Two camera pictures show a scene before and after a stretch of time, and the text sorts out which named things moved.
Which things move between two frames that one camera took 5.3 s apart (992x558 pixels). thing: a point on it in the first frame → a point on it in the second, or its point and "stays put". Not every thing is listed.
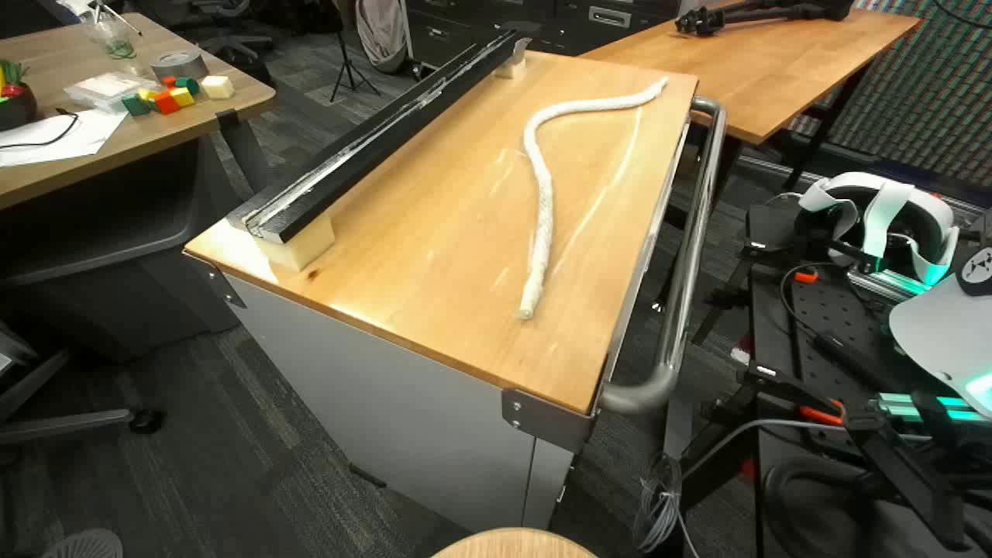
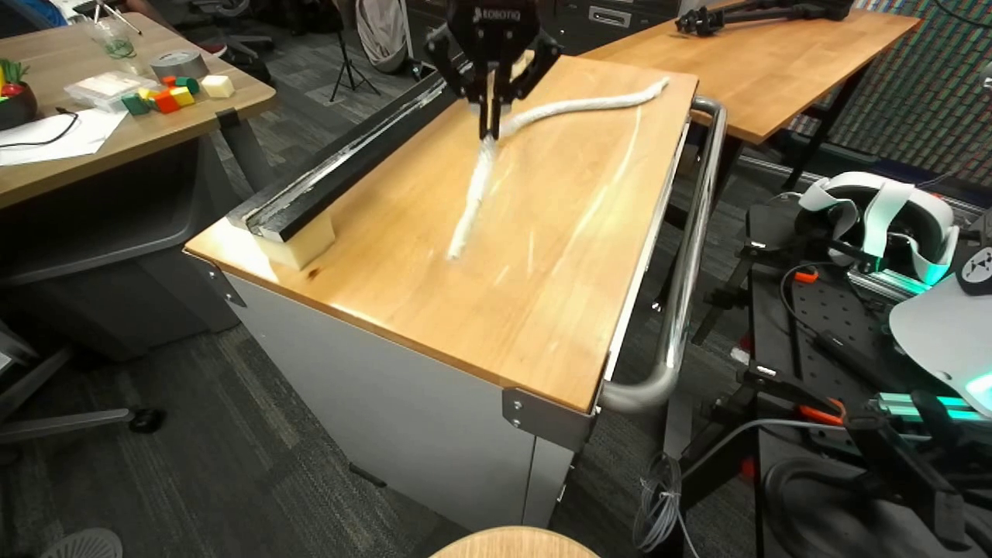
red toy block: [164, 105] stays put
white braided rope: [540, 173] → [500, 129]
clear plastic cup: [119, 35] stays put
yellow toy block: [183, 96] stays put
